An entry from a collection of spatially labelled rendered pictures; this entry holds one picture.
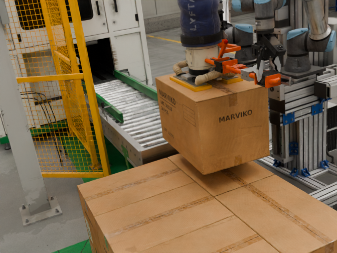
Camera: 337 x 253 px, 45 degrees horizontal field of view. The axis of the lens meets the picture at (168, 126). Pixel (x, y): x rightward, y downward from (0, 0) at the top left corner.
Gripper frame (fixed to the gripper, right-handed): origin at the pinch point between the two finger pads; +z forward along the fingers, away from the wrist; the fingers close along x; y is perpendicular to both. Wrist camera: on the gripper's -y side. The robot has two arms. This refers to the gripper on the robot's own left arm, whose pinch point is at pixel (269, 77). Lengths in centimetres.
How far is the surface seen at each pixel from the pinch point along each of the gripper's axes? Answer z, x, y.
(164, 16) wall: 93, -349, 1002
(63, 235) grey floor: 121, 94, 121
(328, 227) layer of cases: 66, -12, -23
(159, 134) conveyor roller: 66, 10, 126
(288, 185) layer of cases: 66, -20, 14
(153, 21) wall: 98, -308, 992
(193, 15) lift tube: -24, 7, 53
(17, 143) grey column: 58, 108, 161
